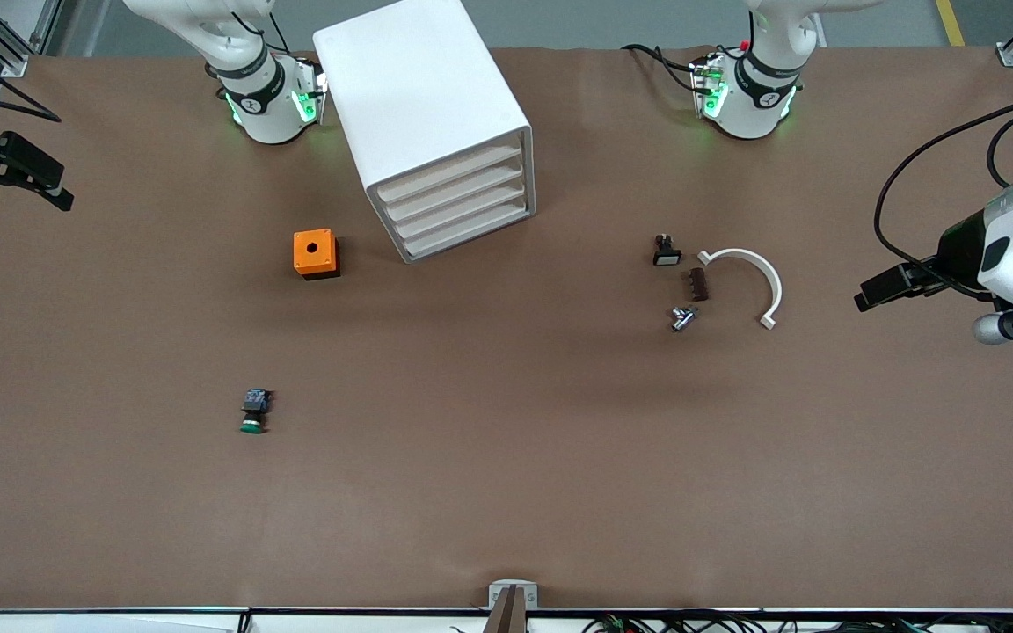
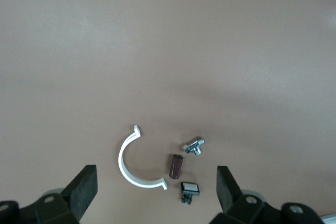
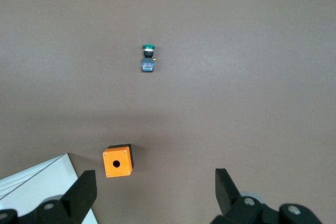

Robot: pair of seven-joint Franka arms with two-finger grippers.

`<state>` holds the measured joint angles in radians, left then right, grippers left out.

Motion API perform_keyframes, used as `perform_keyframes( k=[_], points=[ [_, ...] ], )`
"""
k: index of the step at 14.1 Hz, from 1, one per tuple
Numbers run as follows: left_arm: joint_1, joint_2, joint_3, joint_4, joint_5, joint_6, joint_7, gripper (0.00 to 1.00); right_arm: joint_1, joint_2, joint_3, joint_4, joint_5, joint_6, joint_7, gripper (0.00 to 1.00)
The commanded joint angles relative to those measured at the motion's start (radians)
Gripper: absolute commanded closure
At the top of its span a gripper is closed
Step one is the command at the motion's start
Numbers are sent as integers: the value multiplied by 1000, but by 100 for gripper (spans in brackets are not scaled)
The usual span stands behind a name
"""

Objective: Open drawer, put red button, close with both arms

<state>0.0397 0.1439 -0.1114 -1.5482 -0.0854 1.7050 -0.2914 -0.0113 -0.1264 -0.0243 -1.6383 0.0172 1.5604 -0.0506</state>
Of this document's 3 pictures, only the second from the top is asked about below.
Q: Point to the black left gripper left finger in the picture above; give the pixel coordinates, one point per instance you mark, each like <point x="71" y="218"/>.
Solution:
<point x="81" y="190"/>

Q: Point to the black switch with white face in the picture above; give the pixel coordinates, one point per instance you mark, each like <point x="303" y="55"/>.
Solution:
<point x="190" y="187"/>

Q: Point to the chrome tee fitting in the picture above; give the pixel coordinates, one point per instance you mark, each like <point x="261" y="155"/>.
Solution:
<point x="193" y="145"/>

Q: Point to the brown cylinder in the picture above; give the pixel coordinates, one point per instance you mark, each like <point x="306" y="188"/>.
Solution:
<point x="175" y="167"/>

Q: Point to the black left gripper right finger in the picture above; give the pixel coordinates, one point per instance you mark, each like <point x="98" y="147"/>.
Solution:
<point x="227" y="190"/>

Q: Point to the white drawer cabinet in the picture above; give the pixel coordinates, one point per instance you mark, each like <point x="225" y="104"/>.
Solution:
<point x="329" y="219"/>

